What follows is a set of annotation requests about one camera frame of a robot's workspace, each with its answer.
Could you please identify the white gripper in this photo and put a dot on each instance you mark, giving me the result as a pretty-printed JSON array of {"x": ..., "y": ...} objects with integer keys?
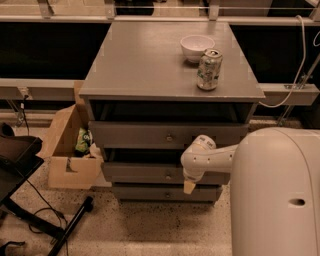
[{"x": 192, "y": 174}]

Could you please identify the grey drawer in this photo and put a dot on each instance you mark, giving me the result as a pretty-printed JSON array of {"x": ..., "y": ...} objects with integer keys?
[
  {"x": 162, "y": 135},
  {"x": 201, "y": 193},
  {"x": 143, "y": 173}
]

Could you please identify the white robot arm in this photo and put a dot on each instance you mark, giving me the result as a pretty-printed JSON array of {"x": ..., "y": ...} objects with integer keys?
[{"x": 274, "y": 189}]

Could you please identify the grey bottom drawer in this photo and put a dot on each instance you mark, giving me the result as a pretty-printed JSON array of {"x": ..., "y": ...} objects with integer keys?
[{"x": 201, "y": 193}]

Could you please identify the grey top drawer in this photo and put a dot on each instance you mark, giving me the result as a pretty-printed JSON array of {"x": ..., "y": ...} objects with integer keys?
[{"x": 162, "y": 135}]

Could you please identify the grey drawer cabinet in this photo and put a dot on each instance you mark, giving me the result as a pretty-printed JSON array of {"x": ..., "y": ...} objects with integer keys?
[{"x": 131, "y": 52}]

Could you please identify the green chip bag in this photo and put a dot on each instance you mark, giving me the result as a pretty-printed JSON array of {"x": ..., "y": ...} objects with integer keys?
[{"x": 83, "y": 142}]

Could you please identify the cardboard box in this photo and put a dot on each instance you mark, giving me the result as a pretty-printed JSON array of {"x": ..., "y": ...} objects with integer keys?
[{"x": 67, "y": 170}]

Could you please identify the green white soda can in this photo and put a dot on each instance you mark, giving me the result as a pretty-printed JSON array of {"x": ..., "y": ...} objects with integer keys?
[{"x": 209, "y": 69}]

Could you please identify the white ceramic bowl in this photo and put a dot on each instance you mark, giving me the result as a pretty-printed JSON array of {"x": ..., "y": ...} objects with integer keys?
[{"x": 193, "y": 46}]

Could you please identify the metal railing frame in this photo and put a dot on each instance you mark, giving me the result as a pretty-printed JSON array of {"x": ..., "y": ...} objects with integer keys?
[{"x": 157, "y": 82}]

